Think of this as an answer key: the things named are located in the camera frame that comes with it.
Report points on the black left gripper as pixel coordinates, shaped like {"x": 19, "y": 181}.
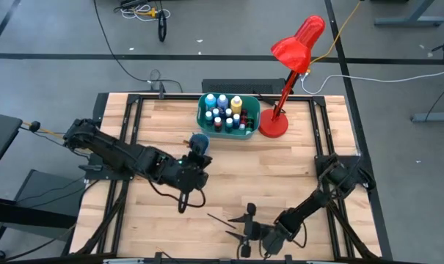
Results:
{"x": 186, "y": 174}

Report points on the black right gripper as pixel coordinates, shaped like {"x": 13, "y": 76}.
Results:
{"x": 252, "y": 231}

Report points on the blue plastic cup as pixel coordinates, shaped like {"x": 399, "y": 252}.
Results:
{"x": 200, "y": 142}

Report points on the orange bristle paintbrush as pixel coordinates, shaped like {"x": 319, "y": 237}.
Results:
{"x": 186, "y": 142}

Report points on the gold ferrule black paintbrush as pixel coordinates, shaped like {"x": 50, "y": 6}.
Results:
{"x": 216, "y": 221}

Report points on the small red paint bottle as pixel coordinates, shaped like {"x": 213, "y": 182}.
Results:
{"x": 217, "y": 124}

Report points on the small teal paint bottle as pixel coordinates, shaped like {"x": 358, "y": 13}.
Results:
{"x": 208, "y": 116}
{"x": 229, "y": 124}

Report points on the small blue paint bottle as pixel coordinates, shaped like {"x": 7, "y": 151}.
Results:
{"x": 216, "y": 112}
{"x": 236, "y": 119}

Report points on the small dark paint bottle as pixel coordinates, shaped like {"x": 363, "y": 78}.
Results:
{"x": 228, "y": 112}

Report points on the large light blue paint bottle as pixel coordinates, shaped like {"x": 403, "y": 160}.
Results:
{"x": 210, "y": 99}

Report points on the small maroon paint bottle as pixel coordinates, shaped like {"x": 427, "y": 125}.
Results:
{"x": 244, "y": 116}

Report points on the small green paint bottle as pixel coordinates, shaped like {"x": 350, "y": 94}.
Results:
{"x": 250, "y": 122}

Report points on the large purple paint bottle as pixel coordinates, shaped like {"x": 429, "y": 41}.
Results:
{"x": 222, "y": 99}

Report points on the large yellow paint bottle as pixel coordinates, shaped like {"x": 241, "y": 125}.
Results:
{"x": 236, "y": 102}

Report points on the thin black paintbrush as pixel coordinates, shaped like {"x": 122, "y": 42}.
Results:
{"x": 162, "y": 252}

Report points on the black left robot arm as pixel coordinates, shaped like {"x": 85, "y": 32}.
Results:
{"x": 115, "y": 150}

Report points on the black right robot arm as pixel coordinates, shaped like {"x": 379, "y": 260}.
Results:
{"x": 317, "y": 198}

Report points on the teal plastic bin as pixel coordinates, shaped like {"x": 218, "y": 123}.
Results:
{"x": 207, "y": 132}

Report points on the black grille box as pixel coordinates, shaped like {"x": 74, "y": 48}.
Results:
{"x": 240, "y": 86}

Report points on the red desk lamp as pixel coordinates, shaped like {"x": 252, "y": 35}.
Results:
{"x": 295, "y": 47}

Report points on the black cart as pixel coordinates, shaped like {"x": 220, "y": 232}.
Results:
{"x": 42, "y": 190}

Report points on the black round plug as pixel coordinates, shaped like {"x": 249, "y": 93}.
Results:
{"x": 34, "y": 126}

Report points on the gray desk foot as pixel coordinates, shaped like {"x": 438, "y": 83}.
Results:
{"x": 434, "y": 117}

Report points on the gray desk leg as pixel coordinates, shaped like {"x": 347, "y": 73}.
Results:
{"x": 408, "y": 21}

